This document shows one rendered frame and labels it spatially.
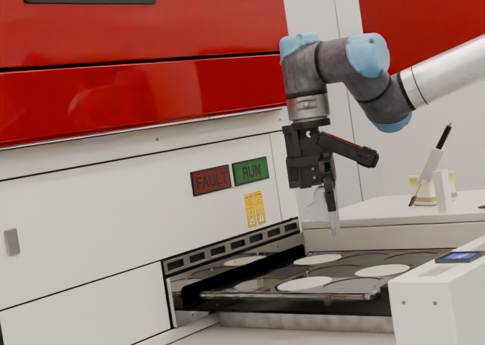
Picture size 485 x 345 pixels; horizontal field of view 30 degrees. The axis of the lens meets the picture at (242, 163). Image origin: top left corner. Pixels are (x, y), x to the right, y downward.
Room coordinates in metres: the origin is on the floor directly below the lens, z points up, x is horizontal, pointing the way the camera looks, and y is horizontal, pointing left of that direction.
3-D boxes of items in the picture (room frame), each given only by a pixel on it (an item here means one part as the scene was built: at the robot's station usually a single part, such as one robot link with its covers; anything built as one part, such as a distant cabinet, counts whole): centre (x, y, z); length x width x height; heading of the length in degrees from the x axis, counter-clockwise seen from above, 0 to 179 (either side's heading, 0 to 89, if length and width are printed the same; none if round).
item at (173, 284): (1.83, 0.03, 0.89); 0.44 x 0.02 x 0.10; 141
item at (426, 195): (1.98, -0.41, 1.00); 0.07 x 0.07 x 0.07; 25
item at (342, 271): (1.71, -0.14, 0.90); 0.34 x 0.34 x 0.01; 51
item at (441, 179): (1.83, -0.38, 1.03); 0.06 x 0.04 x 0.13; 51
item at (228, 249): (1.84, 0.04, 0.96); 0.44 x 0.01 x 0.02; 141
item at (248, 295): (1.57, -0.03, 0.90); 0.37 x 0.01 x 0.01; 51
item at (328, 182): (1.60, -0.14, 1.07); 0.05 x 0.02 x 0.09; 171
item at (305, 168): (1.63, -0.12, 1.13); 0.09 x 0.08 x 0.12; 81
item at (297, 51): (1.62, -0.13, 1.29); 0.09 x 0.08 x 0.11; 56
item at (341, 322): (1.58, -0.11, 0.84); 0.50 x 0.02 x 0.03; 51
